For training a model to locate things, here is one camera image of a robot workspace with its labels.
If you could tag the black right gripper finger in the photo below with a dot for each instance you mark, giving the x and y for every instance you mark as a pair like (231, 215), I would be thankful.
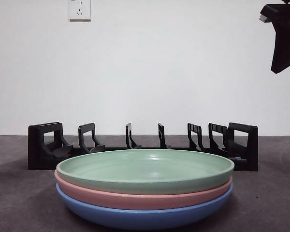
(286, 48)

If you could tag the pale green plate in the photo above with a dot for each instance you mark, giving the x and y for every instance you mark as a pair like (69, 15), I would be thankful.
(145, 164)

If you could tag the blue plate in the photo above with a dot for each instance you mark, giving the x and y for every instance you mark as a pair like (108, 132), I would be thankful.
(135, 220)

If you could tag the pink plate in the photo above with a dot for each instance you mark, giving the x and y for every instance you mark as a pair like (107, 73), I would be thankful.
(111, 198)

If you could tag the black dish rack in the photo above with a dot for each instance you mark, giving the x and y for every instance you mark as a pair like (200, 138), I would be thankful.
(36, 149)

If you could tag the white wall socket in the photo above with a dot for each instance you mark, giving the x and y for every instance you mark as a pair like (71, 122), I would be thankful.
(79, 12)

